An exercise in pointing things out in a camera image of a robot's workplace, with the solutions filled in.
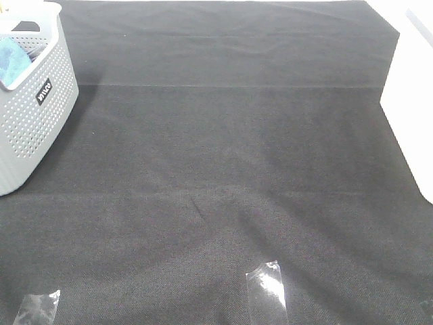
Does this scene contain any blue microfibre towel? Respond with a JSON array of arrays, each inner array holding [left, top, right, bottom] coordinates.
[[1, 37, 32, 87]]

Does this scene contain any black table cloth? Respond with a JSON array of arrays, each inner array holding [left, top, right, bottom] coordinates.
[[1, 1, 432, 324]]

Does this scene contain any grey perforated laundry basket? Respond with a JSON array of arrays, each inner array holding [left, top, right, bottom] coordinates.
[[1, 1, 78, 195]]

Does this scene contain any white woven storage box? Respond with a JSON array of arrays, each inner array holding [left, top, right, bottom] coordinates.
[[380, 1, 432, 202]]

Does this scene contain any clear tape strip left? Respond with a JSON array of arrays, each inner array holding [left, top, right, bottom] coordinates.
[[13, 290, 61, 325]]

